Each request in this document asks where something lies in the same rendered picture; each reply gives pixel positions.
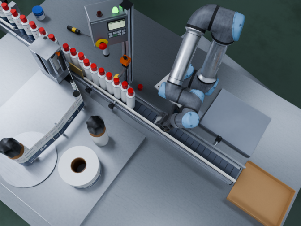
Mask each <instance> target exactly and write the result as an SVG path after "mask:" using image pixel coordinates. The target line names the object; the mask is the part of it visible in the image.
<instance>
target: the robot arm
mask: <svg viewBox="0 0 301 226"><path fill-rule="evenodd" d="M244 22H245V16H244V15H243V14H241V13H238V12H235V11H232V10H229V9H227V8H224V7H221V6H218V5H216V4H207V5H204V6H202V7H200V8H199V9H198V10H196V11H195V12H194V13H193V14H192V16H191V17H190V18H189V20H188V22H187V24H186V27H185V28H186V33H185V35H184V38H183V40H182V43H181V46H180V49H179V51H178V54H177V56H176V59H175V61H174V64H173V67H172V70H171V72H170V75H169V77H168V80H167V82H162V84H161V86H160V88H159V92H158V94H159V96H161V97H163V98H165V99H168V100H170V101H173V102H175V103H178V104H180V105H183V106H184V108H183V110H182V112H181V113H180V110H181V109H180V108H179V107H178V105H177V104H174V105H173V106H172V109H171V112H170V114H169V113H164V112H160V113H159V115H158V116H157V118H156V121H155V122H154V124H157V126H158V128H160V129H161V130H162V131H163V132H169V131H170V130H173V129H174V128H193V127H196V126H197V125H198V124H199V116H198V112H199V110H200V107H201V105H202V104H203V100H204V97H205V96H204V95H207V96H209V95H211V94H212V92H213V91H214V89H215V88H216V86H217V84H218V81H219V79H218V78H217V71H218V69H219V66H220V64H221V62H222V60H223V57H224V55H225V53H226V51H227V49H228V47H229V45H231V44H233V43H234V41H238V40H239V37H240V35H241V31H242V28H243V25H244ZM206 30H207V31H210V32H211V37H212V42H211V44H210V47H209V50H208V52H207V55H206V58H205V60H204V63H203V66H202V68H200V69H199V70H196V69H194V67H193V66H192V65H191V61H192V58H193V56H194V53H195V51H196V48H197V46H198V43H199V41H200V38H201V36H202V35H204V34H205V32H206ZM190 89H192V90H191V91H190Z"/></svg>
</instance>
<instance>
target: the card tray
mask: <svg viewBox="0 0 301 226"><path fill-rule="evenodd" d="M245 167H246V168H245V169H243V170H242V171H241V173H240V175H239V177H238V179H237V180H236V182H235V184H234V186H233V187H232V189H231V191H230V193H229V195H228V196H227V198H226V199H227V200H229V201H230V202H232V203H233V204H234V205H236V206H237V207H239V208H240V209H242V210H243V211H244V212H246V213H247V214H249V215H250V216H251V217H253V218H254V219H256V220H257V221H259V222H260V223H262V224H263V225H264V226H280V225H281V223H282V221H283V218H284V216H285V214H286V212H287V210H288V208H289V206H290V204H291V201H292V199H293V197H294V195H295V193H296V190H294V189H292V188H291V187H289V186H288V185H286V184H285V183H283V182H282V181H280V180H279V179H277V178H276V177H274V176H273V175H271V174H270V173H268V172H267V171H265V170H264V169H262V168H261V167H259V166H258V165H256V164H255V163H253V162H252V161H250V160H249V161H247V162H246V164H245Z"/></svg>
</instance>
